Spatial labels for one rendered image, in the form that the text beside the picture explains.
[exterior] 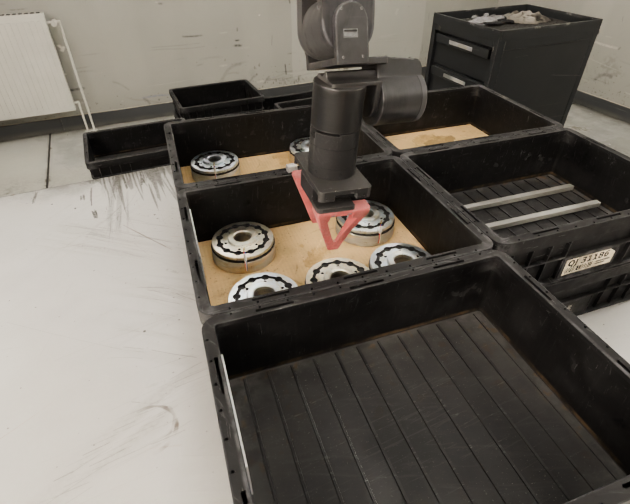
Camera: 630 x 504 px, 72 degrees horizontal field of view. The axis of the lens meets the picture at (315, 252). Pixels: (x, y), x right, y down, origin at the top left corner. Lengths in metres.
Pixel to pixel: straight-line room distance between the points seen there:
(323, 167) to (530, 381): 0.37
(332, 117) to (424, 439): 0.36
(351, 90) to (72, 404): 0.60
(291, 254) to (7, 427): 0.49
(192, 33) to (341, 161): 3.25
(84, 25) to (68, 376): 3.03
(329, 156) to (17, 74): 3.21
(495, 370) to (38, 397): 0.67
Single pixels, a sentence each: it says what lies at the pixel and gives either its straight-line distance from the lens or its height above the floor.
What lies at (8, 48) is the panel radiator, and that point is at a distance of 3.57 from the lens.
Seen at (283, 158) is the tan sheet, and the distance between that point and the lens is 1.04.
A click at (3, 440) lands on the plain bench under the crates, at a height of 0.70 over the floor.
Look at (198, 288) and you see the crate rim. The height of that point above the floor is 0.93.
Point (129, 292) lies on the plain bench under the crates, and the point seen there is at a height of 0.70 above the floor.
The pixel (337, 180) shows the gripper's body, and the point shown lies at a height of 1.04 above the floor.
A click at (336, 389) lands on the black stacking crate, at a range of 0.55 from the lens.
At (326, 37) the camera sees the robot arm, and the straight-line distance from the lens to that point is 0.47.
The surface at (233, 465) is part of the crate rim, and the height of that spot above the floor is 0.93.
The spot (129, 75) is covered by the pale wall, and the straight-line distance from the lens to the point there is 3.71.
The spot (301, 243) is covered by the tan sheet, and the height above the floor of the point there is 0.83.
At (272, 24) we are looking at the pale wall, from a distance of 3.86.
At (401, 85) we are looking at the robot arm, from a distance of 0.51.
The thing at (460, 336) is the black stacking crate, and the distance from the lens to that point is 0.64.
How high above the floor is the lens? 1.29
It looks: 38 degrees down
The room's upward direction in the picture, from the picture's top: straight up
